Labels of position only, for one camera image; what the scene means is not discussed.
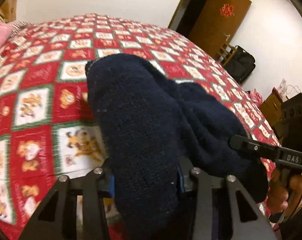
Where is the navy patterned knit sweater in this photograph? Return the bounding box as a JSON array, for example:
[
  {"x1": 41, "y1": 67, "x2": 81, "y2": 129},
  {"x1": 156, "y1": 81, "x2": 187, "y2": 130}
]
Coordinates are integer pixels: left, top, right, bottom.
[{"x1": 85, "y1": 54, "x2": 268, "y2": 239}]

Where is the person's right hand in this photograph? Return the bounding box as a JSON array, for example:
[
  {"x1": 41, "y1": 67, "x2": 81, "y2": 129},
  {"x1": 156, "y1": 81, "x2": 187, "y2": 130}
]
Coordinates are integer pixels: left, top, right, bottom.
[{"x1": 267, "y1": 168, "x2": 302, "y2": 217}]

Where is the black electronic device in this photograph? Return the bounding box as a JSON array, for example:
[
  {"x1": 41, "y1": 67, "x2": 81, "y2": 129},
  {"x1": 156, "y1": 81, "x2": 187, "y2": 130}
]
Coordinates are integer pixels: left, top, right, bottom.
[{"x1": 280, "y1": 93, "x2": 302, "y2": 152}]

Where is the brown cardboard box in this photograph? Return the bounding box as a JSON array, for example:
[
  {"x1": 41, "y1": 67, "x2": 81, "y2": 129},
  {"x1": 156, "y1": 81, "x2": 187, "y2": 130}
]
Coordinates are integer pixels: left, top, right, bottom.
[{"x1": 259, "y1": 87, "x2": 283, "y2": 127}]

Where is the red christmas bear bedspread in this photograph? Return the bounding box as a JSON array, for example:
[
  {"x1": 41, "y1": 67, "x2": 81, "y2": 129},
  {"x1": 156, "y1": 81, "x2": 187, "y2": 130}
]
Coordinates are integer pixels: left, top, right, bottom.
[{"x1": 0, "y1": 14, "x2": 279, "y2": 239}]

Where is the black bag on rack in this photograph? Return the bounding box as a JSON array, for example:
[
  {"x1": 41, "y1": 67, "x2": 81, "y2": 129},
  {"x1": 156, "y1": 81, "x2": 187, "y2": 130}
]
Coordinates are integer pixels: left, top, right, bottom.
[{"x1": 224, "y1": 46, "x2": 256, "y2": 85}]

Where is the wooden rack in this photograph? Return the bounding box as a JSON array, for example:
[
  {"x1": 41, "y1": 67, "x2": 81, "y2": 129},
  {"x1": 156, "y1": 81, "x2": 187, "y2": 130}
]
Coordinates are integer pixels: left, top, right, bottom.
[{"x1": 213, "y1": 34, "x2": 237, "y2": 67}]

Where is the brown wooden door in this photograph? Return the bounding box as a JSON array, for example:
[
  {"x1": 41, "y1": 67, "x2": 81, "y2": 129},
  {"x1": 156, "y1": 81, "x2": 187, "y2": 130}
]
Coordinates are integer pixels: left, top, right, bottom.
[{"x1": 188, "y1": 0, "x2": 252, "y2": 58}]

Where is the beige patterned curtain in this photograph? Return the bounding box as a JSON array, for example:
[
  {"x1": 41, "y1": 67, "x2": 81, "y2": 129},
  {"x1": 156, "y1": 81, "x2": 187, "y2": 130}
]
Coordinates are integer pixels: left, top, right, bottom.
[{"x1": 0, "y1": 0, "x2": 17, "y2": 23}]

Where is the black cable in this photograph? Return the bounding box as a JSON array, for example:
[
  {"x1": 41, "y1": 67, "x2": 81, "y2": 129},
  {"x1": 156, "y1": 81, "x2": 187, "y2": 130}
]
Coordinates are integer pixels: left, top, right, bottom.
[{"x1": 282, "y1": 166, "x2": 302, "y2": 224}]

